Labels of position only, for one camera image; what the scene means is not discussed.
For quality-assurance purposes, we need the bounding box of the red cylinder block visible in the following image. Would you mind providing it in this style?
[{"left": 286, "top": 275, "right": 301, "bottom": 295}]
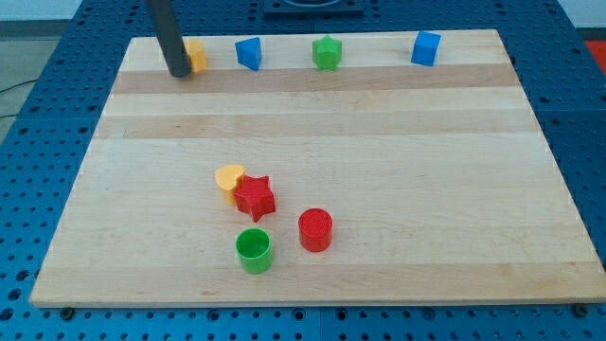
[{"left": 298, "top": 207, "right": 333, "bottom": 252}]

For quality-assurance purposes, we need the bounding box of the red star block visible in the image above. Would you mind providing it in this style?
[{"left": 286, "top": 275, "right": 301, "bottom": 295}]
[{"left": 234, "top": 175, "right": 276, "bottom": 222}]

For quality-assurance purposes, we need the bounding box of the green star block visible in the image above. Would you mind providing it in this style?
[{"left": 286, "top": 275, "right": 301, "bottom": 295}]
[{"left": 312, "top": 35, "right": 343, "bottom": 71}]

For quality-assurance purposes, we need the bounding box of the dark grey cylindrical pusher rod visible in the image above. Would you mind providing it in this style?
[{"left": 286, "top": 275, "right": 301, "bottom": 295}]
[{"left": 145, "top": 0, "right": 191, "bottom": 78}]

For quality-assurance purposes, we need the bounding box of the light wooden board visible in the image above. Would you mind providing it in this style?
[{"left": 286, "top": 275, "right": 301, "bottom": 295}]
[{"left": 30, "top": 29, "right": 605, "bottom": 308}]

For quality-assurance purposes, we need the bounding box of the yellow hexagon block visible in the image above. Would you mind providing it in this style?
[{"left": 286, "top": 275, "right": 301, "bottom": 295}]
[{"left": 184, "top": 39, "right": 207, "bottom": 73}]

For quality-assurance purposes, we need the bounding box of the blue triangle block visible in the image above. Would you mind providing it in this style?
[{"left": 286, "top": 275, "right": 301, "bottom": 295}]
[{"left": 235, "top": 37, "right": 262, "bottom": 71}]

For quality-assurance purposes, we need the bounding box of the yellow heart block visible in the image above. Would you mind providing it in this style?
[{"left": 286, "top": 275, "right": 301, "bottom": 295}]
[{"left": 214, "top": 164, "right": 245, "bottom": 206}]

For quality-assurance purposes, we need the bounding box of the blue cube block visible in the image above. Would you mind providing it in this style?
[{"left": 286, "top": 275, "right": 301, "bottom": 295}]
[{"left": 411, "top": 31, "right": 441, "bottom": 66}]

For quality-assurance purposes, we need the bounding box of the green cylinder block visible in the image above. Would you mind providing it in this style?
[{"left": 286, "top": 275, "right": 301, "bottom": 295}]
[{"left": 235, "top": 227, "right": 274, "bottom": 274}]

